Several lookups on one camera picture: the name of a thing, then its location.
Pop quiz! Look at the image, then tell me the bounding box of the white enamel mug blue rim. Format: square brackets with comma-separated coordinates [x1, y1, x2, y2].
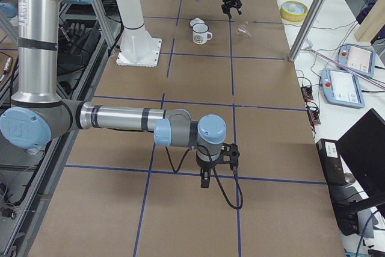
[192, 23, 213, 45]

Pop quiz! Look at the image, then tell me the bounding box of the yellow tape roll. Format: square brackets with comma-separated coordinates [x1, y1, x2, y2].
[280, 1, 309, 23]

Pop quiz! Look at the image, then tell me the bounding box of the orange black connector box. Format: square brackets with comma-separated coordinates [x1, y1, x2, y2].
[301, 85, 313, 102]

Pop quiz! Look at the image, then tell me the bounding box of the black computer box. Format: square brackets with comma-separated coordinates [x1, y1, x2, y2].
[316, 138, 348, 186]

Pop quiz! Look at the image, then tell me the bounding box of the near teach pendant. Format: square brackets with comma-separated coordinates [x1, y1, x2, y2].
[321, 68, 365, 108]

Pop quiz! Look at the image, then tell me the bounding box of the teach pendant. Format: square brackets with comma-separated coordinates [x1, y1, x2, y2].
[321, 68, 365, 108]
[337, 43, 375, 78]

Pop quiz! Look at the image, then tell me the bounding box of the far teach pendant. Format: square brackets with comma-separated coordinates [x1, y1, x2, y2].
[337, 43, 375, 78]

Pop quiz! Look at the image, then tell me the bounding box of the black monitor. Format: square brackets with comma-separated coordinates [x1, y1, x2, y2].
[336, 108, 385, 196]

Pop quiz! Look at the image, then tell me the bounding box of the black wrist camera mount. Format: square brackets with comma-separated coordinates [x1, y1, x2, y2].
[216, 143, 240, 172]

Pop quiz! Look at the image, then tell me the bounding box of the black cable loop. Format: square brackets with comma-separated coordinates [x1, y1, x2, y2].
[164, 144, 244, 209]

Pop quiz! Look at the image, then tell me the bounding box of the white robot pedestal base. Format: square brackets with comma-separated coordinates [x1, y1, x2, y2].
[116, 0, 162, 67]

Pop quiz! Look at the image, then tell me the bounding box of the aluminium frame post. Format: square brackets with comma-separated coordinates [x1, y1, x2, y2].
[288, 0, 325, 62]

